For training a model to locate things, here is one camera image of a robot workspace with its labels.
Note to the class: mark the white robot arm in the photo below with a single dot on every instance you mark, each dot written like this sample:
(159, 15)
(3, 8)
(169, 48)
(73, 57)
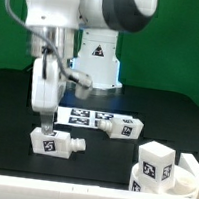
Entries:
(75, 41)

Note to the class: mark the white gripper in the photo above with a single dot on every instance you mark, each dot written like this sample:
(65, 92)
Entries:
(48, 86)

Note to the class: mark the white marker sheet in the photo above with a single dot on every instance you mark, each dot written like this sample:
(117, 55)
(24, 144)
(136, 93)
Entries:
(78, 117)

